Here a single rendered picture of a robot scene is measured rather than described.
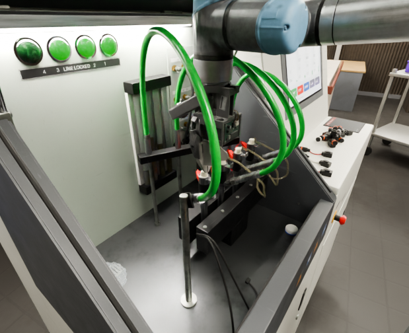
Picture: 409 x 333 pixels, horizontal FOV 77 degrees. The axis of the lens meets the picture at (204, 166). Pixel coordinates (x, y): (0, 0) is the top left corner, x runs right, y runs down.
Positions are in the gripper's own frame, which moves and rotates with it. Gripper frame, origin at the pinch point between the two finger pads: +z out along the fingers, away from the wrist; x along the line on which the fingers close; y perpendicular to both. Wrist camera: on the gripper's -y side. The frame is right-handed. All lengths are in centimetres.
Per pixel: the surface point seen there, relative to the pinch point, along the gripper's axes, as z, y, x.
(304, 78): -10, -2, 69
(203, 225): 14.8, 2.5, -3.7
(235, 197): 14.8, 2.9, 11.4
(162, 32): -28.8, -1.9, -9.0
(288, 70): -15, -3, 53
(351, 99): 92, -36, 472
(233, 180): 6.0, 4.3, 7.0
